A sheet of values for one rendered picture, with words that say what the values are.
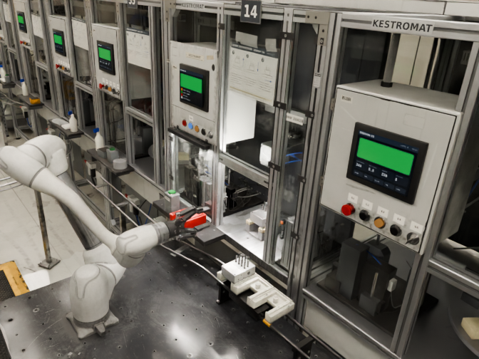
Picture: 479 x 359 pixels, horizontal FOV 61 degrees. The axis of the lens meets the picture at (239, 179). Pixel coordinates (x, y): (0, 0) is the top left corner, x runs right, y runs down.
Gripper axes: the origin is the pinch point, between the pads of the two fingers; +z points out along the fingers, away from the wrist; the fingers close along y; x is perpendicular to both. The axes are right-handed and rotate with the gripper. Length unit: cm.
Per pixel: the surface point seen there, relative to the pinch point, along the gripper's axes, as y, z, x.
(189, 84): 52, 18, 40
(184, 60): 63, 20, 48
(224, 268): -19.6, 1.2, -15.5
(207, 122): 35.4, 20.4, 26.9
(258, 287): -24.3, 9.1, -30.1
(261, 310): -28.7, 4.1, -38.5
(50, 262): -110, -31, 167
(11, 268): -111, -57, 179
